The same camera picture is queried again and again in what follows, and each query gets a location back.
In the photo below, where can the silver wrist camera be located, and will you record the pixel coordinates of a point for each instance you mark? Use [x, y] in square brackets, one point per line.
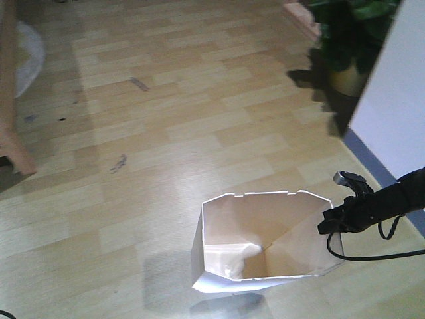
[348, 179]

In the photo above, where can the grey round rug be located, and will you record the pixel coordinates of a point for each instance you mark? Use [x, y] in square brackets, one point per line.
[30, 57]

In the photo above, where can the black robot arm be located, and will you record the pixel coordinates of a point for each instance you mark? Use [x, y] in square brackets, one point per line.
[400, 198]

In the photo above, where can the green potted plant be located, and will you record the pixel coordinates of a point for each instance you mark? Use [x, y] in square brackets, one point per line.
[351, 37]

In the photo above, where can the wooden bed frame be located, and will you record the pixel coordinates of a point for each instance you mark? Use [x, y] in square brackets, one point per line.
[11, 145]

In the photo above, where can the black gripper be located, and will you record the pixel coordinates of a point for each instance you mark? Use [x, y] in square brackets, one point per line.
[353, 216]

